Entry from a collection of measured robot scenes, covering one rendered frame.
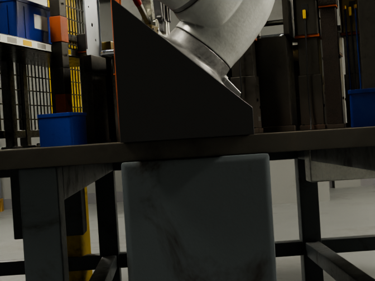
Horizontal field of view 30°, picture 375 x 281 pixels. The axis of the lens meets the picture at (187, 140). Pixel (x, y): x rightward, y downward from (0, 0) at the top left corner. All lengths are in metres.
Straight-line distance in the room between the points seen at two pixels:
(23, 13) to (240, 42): 0.91
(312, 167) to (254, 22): 1.24
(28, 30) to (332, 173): 1.24
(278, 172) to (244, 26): 5.21
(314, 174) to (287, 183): 4.02
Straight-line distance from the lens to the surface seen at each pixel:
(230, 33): 1.49
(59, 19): 2.28
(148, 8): 2.19
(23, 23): 2.21
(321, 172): 2.68
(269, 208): 1.41
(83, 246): 2.98
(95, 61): 2.39
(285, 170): 6.68
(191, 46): 1.47
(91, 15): 2.45
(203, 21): 1.48
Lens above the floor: 0.70
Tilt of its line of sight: level
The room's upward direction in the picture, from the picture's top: 4 degrees counter-clockwise
